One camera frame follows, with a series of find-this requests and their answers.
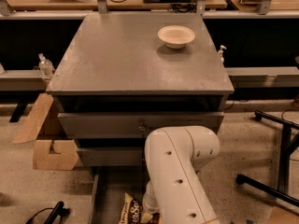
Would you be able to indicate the white pump bottle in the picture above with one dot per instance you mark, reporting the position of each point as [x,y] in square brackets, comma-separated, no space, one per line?
[221,51]

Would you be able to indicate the black chair base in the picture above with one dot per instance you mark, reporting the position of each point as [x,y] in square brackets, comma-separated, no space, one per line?
[287,146]

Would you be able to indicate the grey middle drawer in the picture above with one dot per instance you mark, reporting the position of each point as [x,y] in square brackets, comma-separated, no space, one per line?
[120,156]

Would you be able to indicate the brown cardboard box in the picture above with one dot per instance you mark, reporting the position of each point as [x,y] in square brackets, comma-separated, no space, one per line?
[52,149]

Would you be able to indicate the grey top drawer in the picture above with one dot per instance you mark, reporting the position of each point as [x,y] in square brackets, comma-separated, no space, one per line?
[132,124]

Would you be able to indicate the cardboard piece bottom right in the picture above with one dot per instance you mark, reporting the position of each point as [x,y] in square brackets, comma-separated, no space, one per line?
[281,216]

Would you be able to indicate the clear plastic bottle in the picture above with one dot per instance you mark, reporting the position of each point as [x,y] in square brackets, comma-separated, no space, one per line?
[45,66]

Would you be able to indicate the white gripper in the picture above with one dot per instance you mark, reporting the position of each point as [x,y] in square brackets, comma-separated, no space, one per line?
[149,207]

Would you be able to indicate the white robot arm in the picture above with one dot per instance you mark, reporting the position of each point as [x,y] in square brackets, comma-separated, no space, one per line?
[196,146]

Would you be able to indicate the grey open bottom drawer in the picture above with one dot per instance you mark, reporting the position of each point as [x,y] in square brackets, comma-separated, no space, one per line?
[115,190]

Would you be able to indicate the brown chip bag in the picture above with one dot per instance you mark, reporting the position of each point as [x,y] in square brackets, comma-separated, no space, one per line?
[134,213]

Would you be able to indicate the white bowl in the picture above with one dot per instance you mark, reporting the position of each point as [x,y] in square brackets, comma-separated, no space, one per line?
[175,36]

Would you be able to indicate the grey drawer cabinet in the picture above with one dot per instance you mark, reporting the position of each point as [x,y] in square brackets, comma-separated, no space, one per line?
[117,63]

